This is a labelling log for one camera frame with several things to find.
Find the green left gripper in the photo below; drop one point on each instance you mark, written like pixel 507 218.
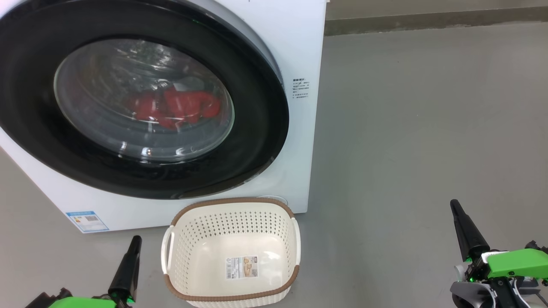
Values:
pixel 85 302

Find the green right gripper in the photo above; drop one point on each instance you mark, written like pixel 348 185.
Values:
pixel 518 263

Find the red and white garment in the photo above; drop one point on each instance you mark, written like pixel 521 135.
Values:
pixel 184 105

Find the round black washer door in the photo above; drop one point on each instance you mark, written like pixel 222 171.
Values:
pixel 257 128

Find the cream laundry basket brown rim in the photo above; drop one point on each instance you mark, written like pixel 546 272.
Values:
pixel 231 239

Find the white front-load washing machine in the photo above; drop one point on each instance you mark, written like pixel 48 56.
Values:
pixel 295 55

